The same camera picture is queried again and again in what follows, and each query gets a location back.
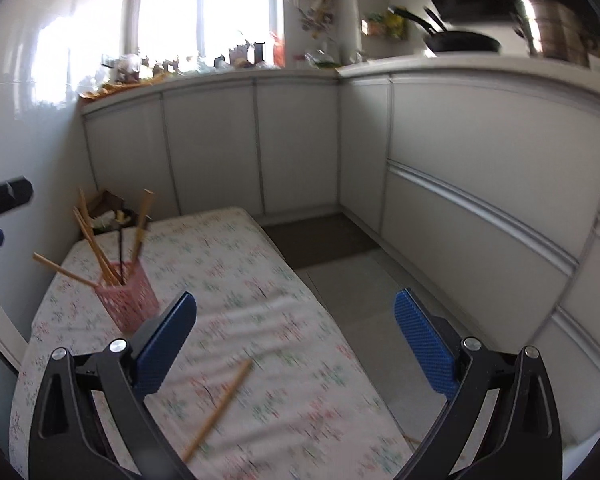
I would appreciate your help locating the black chopstick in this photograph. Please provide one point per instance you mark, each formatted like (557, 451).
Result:
(121, 255)

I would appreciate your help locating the floral tablecloth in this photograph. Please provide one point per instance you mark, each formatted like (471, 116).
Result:
(240, 280)

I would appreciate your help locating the row of small bottles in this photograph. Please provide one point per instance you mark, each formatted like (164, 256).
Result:
(139, 65)

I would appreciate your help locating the pink plastic utensil holder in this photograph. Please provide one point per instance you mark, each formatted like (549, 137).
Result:
(129, 302)

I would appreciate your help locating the stainless steel stacked pot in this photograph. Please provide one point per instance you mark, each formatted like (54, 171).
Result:
(550, 30)

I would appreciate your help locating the wall rack with packets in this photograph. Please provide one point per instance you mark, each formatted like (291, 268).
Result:
(385, 25)

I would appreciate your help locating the white kitchen countertop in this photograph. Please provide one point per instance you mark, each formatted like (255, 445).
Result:
(455, 62)

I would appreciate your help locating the red packet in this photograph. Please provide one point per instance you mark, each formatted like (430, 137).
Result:
(277, 50)

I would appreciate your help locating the kitchen window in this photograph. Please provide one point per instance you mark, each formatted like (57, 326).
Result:
(199, 10)

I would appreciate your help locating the yellow dried food pile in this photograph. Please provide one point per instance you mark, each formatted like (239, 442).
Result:
(109, 89)

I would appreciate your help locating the cardboard box with trash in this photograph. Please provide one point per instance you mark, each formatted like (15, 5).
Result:
(107, 207)

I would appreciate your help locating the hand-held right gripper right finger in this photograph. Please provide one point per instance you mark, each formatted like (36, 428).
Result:
(425, 340)

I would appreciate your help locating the black wok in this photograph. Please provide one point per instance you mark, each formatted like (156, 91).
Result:
(462, 42)

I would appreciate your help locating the dark knife block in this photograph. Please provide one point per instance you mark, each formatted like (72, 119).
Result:
(259, 52)

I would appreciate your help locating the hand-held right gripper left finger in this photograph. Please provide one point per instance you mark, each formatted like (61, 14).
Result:
(162, 345)

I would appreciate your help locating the hanging kitchen utensils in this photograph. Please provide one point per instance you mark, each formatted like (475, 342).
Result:
(317, 15)

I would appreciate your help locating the white kitchen base cabinets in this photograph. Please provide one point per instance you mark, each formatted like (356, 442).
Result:
(430, 160)

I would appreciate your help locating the brown floor mat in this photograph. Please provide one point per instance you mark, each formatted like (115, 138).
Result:
(320, 242)

